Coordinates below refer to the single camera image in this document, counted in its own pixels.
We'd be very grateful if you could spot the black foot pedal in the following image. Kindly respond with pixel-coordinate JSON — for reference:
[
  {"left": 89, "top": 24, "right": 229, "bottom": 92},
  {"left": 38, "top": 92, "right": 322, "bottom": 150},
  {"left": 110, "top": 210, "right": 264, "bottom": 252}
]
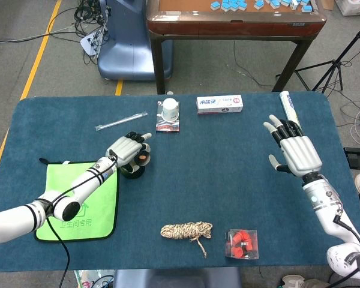
[{"left": 343, "top": 146, "right": 360, "bottom": 169}]

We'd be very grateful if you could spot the white toothpaste box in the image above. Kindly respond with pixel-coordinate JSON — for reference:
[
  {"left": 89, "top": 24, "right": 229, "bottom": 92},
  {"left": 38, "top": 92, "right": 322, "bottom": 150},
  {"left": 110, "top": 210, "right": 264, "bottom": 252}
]
[{"left": 196, "top": 94, "right": 244, "bottom": 115}]

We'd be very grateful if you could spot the cardboard box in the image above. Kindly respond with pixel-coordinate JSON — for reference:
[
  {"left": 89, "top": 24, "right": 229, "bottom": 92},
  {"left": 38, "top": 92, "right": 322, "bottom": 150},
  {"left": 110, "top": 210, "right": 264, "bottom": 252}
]
[{"left": 316, "top": 0, "right": 335, "bottom": 11}]

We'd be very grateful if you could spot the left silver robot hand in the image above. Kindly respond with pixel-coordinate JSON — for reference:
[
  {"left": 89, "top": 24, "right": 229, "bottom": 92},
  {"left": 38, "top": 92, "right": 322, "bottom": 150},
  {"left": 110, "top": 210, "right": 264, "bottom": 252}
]
[{"left": 105, "top": 131, "right": 153, "bottom": 175}]

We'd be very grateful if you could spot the black cast iron teapot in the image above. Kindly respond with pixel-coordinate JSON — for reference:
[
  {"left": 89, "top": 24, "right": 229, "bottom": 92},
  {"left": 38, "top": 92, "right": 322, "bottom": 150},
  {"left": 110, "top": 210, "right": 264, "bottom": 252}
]
[{"left": 119, "top": 163, "right": 146, "bottom": 180}]

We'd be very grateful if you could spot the black teapot lid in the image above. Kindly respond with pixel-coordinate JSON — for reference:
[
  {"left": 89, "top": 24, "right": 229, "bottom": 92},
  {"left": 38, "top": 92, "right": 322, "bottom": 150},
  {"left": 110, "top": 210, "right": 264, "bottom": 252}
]
[{"left": 137, "top": 143, "right": 152, "bottom": 166}]

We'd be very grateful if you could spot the clear box of red caps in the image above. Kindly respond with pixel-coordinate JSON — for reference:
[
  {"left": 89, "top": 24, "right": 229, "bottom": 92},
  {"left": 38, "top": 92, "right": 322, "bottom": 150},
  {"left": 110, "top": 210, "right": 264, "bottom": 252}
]
[{"left": 224, "top": 229, "right": 260, "bottom": 260}]

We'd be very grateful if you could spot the white sneaker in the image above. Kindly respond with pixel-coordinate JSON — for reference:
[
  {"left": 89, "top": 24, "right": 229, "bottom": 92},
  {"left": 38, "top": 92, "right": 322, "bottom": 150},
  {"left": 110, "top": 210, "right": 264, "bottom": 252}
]
[{"left": 281, "top": 274, "right": 305, "bottom": 288}]

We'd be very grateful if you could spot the black cable bundle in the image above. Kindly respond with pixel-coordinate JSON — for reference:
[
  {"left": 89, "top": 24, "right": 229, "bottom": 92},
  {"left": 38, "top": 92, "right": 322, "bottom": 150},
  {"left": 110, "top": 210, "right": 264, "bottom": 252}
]
[{"left": 73, "top": 0, "right": 112, "bottom": 65}]

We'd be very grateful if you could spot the white wrapped roll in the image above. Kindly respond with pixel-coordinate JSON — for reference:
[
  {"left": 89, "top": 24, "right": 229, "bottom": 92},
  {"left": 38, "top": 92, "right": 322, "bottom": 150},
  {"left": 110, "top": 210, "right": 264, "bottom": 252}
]
[{"left": 279, "top": 91, "right": 303, "bottom": 130}]

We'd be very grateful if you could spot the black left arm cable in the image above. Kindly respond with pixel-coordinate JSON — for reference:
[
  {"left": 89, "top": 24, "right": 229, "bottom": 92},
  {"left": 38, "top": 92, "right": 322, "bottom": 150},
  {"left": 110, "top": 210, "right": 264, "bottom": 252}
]
[{"left": 44, "top": 152, "right": 119, "bottom": 288}]

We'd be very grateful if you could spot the white storage box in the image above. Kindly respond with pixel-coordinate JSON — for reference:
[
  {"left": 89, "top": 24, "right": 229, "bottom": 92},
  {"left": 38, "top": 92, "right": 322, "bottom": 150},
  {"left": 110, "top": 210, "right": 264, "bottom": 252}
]
[{"left": 335, "top": 0, "right": 360, "bottom": 16}]

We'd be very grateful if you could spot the straw in clear wrapper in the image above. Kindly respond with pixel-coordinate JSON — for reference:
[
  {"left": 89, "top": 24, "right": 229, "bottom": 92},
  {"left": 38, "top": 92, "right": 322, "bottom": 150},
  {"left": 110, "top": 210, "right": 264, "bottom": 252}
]
[{"left": 95, "top": 110, "right": 148, "bottom": 131}]

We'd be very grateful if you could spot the blue felt table mat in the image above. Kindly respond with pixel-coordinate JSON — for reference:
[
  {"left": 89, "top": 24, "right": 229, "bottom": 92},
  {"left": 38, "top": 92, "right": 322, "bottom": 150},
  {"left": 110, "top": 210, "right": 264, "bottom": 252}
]
[{"left": 0, "top": 92, "right": 360, "bottom": 272}]

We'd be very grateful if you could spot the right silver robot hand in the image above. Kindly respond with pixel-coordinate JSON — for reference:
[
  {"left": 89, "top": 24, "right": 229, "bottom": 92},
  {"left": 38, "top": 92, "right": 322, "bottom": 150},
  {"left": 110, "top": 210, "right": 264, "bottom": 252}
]
[{"left": 263, "top": 114, "right": 323, "bottom": 177}]

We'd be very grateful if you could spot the black tripod stand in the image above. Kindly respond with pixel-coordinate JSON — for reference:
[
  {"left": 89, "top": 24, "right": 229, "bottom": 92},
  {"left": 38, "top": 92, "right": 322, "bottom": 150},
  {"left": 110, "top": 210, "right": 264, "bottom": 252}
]
[{"left": 275, "top": 17, "right": 360, "bottom": 94}]

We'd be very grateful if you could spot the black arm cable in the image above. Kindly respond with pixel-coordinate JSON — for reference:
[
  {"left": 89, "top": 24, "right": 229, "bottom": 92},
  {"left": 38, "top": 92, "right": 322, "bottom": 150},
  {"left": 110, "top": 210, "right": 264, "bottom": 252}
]
[
  {"left": 329, "top": 214, "right": 360, "bottom": 288},
  {"left": 44, "top": 152, "right": 119, "bottom": 288}
]

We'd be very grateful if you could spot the beige braided rope bundle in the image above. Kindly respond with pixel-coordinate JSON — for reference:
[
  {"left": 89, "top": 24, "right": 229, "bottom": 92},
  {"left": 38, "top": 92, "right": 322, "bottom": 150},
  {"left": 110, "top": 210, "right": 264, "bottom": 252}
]
[{"left": 160, "top": 221, "right": 214, "bottom": 259}]

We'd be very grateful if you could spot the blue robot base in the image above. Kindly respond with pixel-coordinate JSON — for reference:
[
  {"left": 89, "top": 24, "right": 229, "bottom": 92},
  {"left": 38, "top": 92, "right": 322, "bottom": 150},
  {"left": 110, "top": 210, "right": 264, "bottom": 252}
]
[{"left": 97, "top": 0, "right": 174, "bottom": 81}]

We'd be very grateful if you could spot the brown mahjong table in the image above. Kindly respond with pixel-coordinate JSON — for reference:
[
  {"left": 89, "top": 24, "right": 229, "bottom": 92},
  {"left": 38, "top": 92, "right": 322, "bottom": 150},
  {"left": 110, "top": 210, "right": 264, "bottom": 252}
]
[{"left": 146, "top": 0, "right": 328, "bottom": 95}]

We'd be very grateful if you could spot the printed plastic bag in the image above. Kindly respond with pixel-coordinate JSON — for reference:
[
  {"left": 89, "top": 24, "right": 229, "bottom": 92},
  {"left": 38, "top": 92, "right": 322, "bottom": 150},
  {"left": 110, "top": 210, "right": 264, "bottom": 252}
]
[{"left": 74, "top": 269, "right": 115, "bottom": 288}]

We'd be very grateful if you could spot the white paper cup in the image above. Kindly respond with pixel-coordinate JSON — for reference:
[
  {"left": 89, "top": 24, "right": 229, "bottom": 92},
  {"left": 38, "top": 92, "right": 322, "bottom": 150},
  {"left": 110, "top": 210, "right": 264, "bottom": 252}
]
[{"left": 161, "top": 98, "right": 180, "bottom": 123}]

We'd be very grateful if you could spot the green cleaning cloth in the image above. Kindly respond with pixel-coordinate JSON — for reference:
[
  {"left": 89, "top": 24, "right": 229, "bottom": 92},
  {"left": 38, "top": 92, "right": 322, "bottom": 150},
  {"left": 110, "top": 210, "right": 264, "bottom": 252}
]
[{"left": 34, "top": 158, "right": 121, "bottom": 243}]

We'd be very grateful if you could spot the blue robot chest base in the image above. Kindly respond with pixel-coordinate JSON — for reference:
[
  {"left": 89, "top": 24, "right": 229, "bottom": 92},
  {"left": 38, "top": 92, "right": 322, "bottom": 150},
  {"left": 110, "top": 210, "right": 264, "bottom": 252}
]
[{"left": 112, "top": 266, "right": 243, "bottom": 288}]

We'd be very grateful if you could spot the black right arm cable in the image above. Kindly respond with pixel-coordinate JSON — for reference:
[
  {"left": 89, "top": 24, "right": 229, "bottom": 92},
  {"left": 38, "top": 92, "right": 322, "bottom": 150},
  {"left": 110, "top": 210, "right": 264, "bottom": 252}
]
[{"left": 329, "top": 214, "right": 360, "bottom": 288}]

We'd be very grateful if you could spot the white power strip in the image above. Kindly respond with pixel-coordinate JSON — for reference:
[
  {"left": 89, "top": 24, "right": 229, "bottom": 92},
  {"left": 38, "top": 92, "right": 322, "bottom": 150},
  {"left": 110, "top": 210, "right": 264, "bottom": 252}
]
[{"left": 80, "top": 28, "right": 104, "bottom": 57}]

